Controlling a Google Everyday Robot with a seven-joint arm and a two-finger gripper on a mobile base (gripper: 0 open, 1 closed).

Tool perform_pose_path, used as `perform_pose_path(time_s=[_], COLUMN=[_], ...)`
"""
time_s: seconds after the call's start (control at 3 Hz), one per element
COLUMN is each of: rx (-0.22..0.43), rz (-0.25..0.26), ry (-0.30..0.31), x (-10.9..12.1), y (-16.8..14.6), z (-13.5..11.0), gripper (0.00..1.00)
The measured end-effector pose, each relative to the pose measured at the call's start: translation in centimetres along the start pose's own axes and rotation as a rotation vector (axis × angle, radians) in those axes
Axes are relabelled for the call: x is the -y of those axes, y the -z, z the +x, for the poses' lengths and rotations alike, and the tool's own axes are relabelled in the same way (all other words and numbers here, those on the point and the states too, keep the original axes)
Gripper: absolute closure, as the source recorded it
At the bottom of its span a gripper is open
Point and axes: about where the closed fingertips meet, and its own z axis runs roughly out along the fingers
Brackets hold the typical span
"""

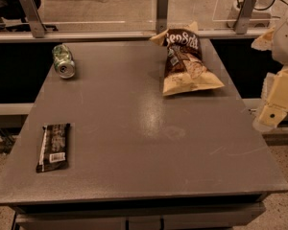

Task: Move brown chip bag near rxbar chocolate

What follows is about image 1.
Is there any metal bracket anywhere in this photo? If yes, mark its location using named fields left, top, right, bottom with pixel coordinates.
left=156, top=0, right=169, bottom=34
left=19, top=0, right=46, bottom=38
left=233, top=0, right=257, bottom=35

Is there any middle metal bracket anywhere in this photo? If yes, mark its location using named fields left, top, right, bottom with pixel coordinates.
left=156, top=0, right=169, bottom=34

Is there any brown and cream chip bag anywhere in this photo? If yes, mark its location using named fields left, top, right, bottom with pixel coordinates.
left=150, top=21, right=224, bottom=96

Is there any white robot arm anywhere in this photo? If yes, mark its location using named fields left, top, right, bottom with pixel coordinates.
left=252, top=10, right=288, bottom=132

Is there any left metal bracket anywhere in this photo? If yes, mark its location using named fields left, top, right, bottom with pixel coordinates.
left=19, top=0, right=46, bottom=38

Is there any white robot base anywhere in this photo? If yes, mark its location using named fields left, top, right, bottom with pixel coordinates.
left=227, top=0, right=276, bottom=28

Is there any dark rxbar chocolate wrapper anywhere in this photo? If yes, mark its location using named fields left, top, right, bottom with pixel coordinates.
left=36, top=124, right=70, bottom=173

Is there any right metal bracket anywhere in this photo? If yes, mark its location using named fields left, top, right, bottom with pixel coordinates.
left=233, top=0, right=257, bottom=35

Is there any black cable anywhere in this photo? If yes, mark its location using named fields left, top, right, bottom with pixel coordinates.
left=236, top=0, right=288, bottom=12

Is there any green soda can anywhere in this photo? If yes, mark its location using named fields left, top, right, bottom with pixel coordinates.
left=52, top=44, right=76, bottom=79

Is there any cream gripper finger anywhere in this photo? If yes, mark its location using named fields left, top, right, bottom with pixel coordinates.
left=252, top=27, right=275, bottom=51
left=252, top=104, right=287, bottom=132

